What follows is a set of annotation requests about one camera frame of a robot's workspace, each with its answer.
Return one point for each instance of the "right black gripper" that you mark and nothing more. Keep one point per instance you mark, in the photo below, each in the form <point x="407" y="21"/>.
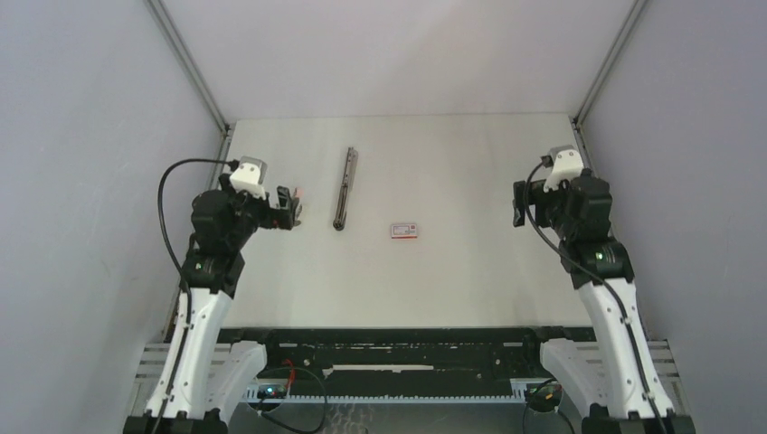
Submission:
<point x="537" y="196"/>

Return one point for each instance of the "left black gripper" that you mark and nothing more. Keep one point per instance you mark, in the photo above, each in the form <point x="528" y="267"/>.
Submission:
<point x="281" y="218"/>

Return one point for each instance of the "grey black long stapler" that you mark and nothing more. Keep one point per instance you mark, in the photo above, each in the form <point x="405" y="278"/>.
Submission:
<point x="345" y="189"/>

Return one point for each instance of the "red staple box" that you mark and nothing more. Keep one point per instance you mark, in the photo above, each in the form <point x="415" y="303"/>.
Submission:
<point x="404" y="231"/>

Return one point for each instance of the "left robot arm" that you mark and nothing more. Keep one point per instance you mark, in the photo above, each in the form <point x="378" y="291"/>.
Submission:
<point x="189" y="397"/>

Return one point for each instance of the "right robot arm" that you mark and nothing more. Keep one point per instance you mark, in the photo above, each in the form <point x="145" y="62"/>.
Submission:
<point x="626" y="394"/>

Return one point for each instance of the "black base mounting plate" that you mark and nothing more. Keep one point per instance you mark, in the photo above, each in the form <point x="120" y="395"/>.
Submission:
<point x="407" y="361"/>

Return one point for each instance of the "left controller board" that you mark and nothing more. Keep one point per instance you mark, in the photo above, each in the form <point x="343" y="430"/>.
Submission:
<point x="272" y="392"/>

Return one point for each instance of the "controller board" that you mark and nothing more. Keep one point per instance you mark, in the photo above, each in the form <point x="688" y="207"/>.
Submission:
<point x="272" y="392"/>
<point x="544" y="399"/>

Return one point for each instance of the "right controller board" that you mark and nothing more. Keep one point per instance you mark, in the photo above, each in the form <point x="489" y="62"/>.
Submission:
<point x="544" y="399"/>

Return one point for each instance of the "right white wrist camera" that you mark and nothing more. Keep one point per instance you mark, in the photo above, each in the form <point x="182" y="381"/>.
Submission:
<point x="564" y="160"/>

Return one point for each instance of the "right aluminium frame post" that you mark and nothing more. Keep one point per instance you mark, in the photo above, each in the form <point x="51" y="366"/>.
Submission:
<point x="616" y="49"/>

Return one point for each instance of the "aluminium frame post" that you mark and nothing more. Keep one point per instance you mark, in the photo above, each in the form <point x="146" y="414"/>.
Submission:
<point x="171" y="32"/>
<point x="616" y="49"/>

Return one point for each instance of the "white cable duct rail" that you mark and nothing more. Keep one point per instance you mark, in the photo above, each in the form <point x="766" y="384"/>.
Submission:
<point x="515" y="394"/>

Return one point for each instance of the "left aluminium frame post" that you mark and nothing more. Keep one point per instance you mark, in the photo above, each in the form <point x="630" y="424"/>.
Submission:
<point x="171" y="32"/>

